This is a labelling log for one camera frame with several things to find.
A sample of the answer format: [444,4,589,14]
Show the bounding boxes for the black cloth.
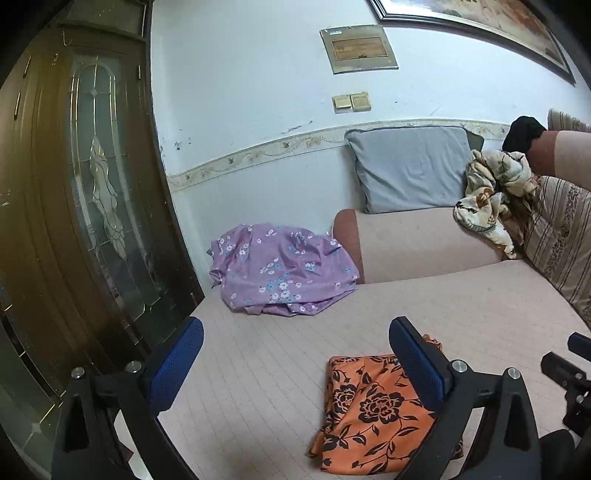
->
[502,116,546,153]

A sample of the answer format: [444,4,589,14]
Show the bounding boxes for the cream floral cloth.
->
[454,149,540,260]

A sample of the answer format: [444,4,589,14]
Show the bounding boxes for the grey pillow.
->
[345,126,481,214]

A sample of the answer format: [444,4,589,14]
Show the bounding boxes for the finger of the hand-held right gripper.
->
[540,352,591,393]
[567,332,591,357]

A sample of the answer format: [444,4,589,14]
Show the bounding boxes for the wooden stained glass door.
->
[0,0,206,462]

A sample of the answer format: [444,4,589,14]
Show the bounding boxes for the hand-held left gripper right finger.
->
[389,316,542,480]

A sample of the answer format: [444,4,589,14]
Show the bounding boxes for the purple floral cloth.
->
[206,223,361,317]

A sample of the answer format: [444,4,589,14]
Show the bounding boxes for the striped beige cushion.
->
[547,108,591,134]
[522,175,591,324]

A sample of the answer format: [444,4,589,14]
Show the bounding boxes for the orange black floral blouse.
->
[308,335,465,476]

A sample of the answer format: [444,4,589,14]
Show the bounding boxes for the large framed painting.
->
[367,0,578,86]

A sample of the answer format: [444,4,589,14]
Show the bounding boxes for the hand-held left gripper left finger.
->
[51,316,205,480]

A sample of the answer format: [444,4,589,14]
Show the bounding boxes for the pink bolster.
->
[526,130,591,191]

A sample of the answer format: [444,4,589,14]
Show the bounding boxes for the small framed picture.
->
[320,24,399,75]

